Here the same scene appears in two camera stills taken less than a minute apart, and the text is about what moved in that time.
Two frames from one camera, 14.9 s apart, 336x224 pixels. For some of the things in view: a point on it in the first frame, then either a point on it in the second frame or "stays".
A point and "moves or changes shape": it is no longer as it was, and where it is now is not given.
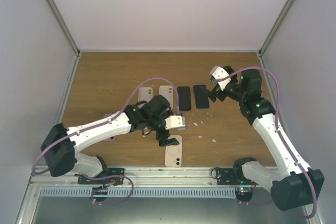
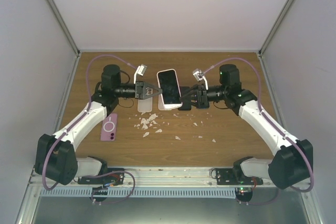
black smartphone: [184, 98] stays
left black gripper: [159, 136] to [144, 91]
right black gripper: [216, 92] to [200, 90]
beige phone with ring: [173, 153] to [169, 85]
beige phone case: [167, 91] moves or changes shape
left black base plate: [108, 181] stays
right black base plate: [227, 177] stays
